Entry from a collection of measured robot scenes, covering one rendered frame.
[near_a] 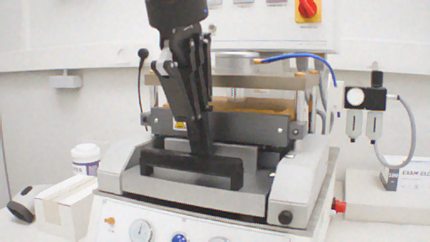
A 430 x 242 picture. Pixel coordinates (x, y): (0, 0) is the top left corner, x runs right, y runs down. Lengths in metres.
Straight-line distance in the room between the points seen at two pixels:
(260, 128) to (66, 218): 0.47
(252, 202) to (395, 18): 0.86
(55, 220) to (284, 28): 0.64
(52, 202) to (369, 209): 0.74
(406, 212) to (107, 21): 1.24
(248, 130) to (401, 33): 0.76
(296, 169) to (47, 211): 0.57
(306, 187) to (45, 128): 1.46
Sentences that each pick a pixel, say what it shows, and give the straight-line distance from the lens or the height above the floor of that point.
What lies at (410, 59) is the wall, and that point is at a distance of 1.12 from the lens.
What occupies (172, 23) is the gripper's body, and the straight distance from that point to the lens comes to 0.41.
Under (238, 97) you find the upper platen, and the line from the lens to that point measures 0.61.
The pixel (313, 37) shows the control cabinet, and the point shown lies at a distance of 0.72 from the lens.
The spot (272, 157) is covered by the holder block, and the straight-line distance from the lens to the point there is 0.54.
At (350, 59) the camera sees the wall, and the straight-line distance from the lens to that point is 1.10.
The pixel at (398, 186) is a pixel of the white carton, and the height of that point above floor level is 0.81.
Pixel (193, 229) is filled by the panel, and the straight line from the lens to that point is 0.48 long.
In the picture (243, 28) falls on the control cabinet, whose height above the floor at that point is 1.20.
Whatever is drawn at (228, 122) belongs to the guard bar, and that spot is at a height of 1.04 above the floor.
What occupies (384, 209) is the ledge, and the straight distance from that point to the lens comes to 0.91.
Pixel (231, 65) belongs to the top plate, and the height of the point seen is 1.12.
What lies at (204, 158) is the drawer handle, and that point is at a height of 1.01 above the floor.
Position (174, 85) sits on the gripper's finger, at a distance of 0.42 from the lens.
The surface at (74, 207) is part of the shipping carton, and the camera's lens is 0.78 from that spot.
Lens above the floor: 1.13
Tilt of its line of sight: 10 degrees down
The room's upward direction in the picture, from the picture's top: straight up
